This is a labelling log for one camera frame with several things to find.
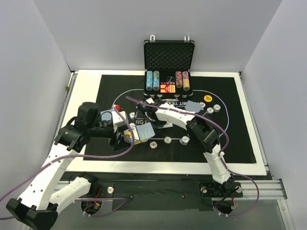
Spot blue backed playing cards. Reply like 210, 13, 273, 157
136, 123, 155, 140

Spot dealt cards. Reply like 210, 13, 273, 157
101, 110, 113, 123
185, 101, 203, 113

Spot red poker chip stack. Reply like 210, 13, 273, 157
150, 141, 157, 149

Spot grey poker chip stack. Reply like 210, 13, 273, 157
164, 137, 172, 144

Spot blue poker chip stack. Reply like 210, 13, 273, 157
179, 136, 190, 146

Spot yellow big blind button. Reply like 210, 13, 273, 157
203, 95, 213, 103

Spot grey chips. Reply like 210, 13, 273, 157
213, 104, 221, 112

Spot blue playing card deck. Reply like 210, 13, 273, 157
123, 129, 142, 145

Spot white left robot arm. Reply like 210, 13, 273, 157
6, 102, 135, 230

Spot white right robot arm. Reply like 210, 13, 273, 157
135, 100, 232, 196

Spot light blue chip row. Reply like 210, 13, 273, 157
145, 70, 153, 91

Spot black poker felt mat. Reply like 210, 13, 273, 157
96, 75, 256, 163

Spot red playing card box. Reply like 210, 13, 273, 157
160, 84, 176, 93

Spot green chip row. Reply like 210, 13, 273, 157
153, 70, 160, 91

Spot clear dealer button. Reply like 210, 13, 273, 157
166, 76, 175, 82

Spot red chip row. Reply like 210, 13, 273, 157
175, 71, 183, 88

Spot purple yellow chip row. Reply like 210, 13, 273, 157
182, 71, 190, 91

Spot aluminium poker chip case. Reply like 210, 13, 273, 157
143, 35, 195, 99

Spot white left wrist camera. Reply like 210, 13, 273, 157
112, 110, 127, 129

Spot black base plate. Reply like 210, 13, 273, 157
68, 171, 243, 212

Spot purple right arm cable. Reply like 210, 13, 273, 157
125, 95, 260, 218

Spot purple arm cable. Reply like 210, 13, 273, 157
125, 95, 260, 218
0, 105, 135, 220

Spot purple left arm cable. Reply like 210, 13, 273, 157
0, 105, 135, 220

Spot aluminium frame rail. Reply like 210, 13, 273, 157
29, 178, 288, 201

